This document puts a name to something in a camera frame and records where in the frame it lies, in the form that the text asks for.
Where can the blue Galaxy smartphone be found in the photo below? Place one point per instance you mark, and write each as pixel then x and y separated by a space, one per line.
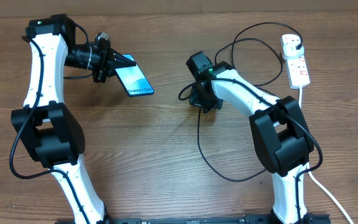
pixel 134 81

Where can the white charger plug adapter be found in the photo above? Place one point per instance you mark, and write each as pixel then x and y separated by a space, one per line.
pixel 290 52

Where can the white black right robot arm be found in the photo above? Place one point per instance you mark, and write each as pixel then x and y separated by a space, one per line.
pixel 280 135

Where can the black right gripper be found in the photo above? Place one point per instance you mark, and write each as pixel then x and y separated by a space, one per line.
pixel 196 101

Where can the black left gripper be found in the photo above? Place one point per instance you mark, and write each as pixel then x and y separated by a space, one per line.
pixel 107 61

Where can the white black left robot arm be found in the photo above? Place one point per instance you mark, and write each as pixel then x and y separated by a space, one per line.
pixel 45 126

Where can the white power strip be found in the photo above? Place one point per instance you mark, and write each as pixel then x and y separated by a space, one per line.
pixel 297 71

